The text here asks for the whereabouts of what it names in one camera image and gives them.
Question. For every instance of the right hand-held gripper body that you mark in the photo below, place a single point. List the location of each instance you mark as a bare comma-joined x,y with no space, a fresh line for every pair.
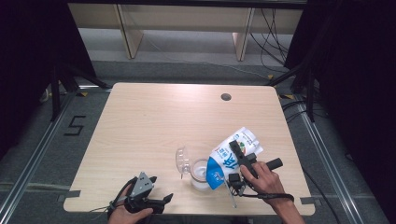
235,180

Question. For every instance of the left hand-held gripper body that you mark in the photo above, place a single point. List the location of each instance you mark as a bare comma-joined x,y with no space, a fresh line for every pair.
141,186

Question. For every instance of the white and blue milk bag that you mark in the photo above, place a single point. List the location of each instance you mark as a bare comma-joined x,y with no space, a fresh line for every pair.
222,158

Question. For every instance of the clear glass measuring jug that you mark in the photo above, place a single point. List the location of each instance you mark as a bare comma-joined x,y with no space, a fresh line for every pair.
199,175

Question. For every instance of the person's right hand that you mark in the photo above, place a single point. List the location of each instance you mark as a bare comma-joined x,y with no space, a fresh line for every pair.
266,183

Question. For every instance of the person's left hand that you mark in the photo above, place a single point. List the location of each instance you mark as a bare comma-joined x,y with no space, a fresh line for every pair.
124,217

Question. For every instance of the grey tape strip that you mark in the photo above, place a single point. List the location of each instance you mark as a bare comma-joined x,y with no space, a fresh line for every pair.
307,200
73,193

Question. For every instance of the yellow black tape marker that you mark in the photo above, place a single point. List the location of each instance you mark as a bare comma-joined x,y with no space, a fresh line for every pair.
287,96
82,94

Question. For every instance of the black metal stand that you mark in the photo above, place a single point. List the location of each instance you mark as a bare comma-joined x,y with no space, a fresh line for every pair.
56,93
310,93

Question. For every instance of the black curtain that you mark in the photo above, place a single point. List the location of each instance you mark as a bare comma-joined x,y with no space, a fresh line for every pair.
358,77
28,62

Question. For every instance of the beige wooden shelf unit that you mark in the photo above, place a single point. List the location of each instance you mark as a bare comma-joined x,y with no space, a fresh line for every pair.
186,17

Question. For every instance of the aluminium floor rail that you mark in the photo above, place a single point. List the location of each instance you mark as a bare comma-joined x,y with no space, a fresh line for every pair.
34,155
330,168

